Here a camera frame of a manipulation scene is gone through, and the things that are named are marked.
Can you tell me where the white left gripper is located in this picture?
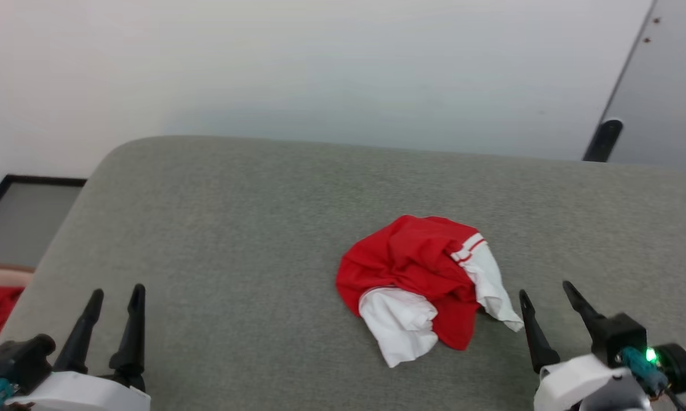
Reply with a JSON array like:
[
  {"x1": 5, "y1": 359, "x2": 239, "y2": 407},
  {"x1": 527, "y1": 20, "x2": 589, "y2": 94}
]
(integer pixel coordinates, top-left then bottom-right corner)
[{"x1": 6, "y1": 284, "x2": 152, "y2": 411}]

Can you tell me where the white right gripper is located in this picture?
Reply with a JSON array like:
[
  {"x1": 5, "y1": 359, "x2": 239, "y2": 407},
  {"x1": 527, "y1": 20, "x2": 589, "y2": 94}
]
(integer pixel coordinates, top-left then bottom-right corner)
[{"x1": 520, "y1": 281, "x2": 635, "y2": 411}]

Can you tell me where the red and white jersey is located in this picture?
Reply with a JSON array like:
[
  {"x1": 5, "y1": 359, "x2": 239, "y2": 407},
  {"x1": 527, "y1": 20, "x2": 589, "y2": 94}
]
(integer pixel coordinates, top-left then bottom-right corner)
[{"x1": 335, "y1": 215, "x2": 525, "y2": 369}]

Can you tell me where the pink basket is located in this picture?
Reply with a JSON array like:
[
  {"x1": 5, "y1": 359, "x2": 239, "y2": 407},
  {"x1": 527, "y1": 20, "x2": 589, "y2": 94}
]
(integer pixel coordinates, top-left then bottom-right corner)
[{"x1": 0, "y1": 264, "x2": 35, "y2": 289}]

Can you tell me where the black framed grey panel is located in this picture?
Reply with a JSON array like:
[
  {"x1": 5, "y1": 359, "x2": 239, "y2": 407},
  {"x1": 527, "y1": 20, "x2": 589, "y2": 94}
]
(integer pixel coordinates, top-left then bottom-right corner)
[{"x1": 0, "y1": 174, "x2": 87, "y2": 269}]

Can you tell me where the black bar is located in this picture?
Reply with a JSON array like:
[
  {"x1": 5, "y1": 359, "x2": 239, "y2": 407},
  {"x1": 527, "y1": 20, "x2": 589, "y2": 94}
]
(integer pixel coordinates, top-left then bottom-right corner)
[{"x1": 583, "y1": 118, "x2": 624, "y2": 163}]

